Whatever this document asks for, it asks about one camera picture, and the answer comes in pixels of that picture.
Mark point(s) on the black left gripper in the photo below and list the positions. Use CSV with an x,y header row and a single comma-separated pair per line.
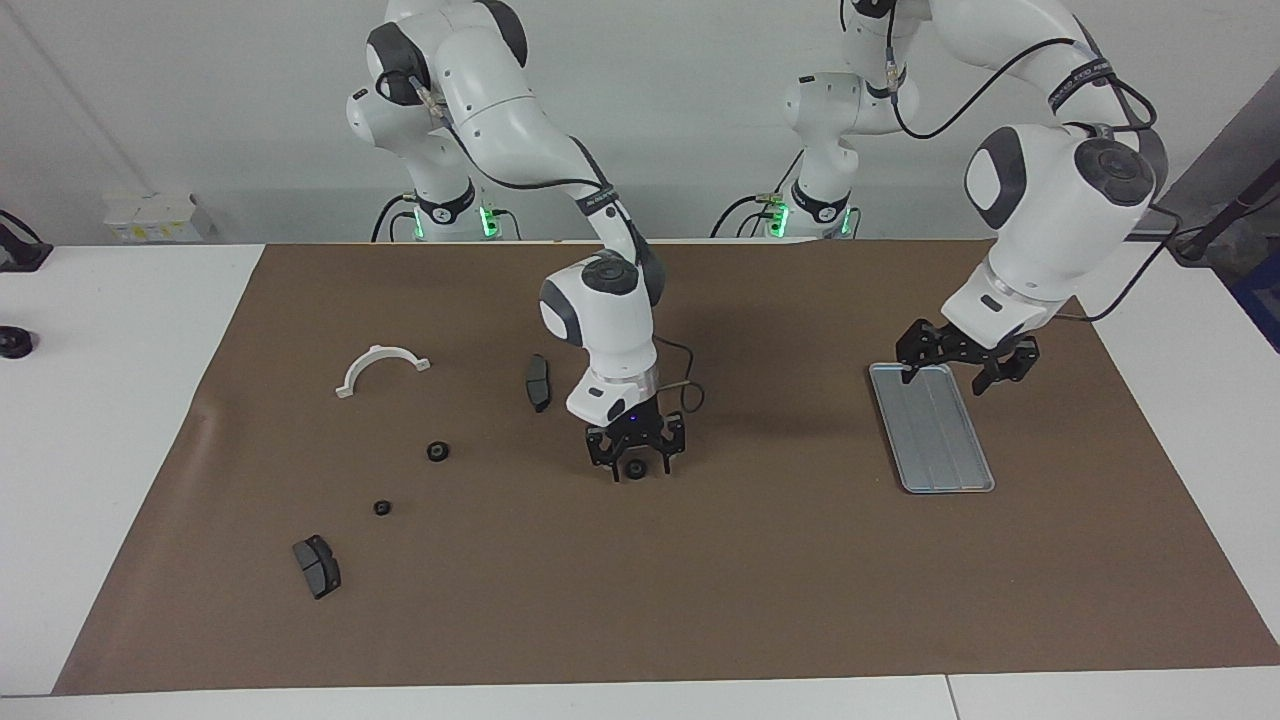
x,y
975,350

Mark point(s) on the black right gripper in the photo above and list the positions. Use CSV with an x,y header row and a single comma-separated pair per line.
x,y
635,425

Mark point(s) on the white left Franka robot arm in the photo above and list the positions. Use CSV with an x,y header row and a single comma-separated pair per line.
x,y
1050,230

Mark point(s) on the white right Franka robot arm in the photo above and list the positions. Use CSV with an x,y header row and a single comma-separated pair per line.
x,y
600,330

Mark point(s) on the silver metal tray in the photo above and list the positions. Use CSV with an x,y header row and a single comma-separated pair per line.
x,y
935,430

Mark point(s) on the slim dark grey brake pad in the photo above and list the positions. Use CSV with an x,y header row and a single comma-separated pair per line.
x,y
537,382

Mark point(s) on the brown table mat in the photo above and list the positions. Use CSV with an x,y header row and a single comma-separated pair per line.
x,y
640,600

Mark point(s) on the black stand leg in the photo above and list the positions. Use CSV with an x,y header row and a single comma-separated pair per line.
x,y
1195,245

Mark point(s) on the blue crate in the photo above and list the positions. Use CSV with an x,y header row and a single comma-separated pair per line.
x,y
1262,300

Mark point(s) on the wide dark grey brake pad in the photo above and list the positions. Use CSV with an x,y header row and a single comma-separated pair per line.
x,y
318,568

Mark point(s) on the white power strip box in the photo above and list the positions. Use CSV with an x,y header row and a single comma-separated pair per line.
x,y
150,215

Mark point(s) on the black round knob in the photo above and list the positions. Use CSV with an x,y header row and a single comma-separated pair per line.
x,y
14,343

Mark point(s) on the white semicircular plastic bracket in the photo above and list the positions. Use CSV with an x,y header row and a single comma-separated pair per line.
x,y
380,351

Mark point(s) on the black clamp mount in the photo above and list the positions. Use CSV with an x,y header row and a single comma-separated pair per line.
x,y
20,255

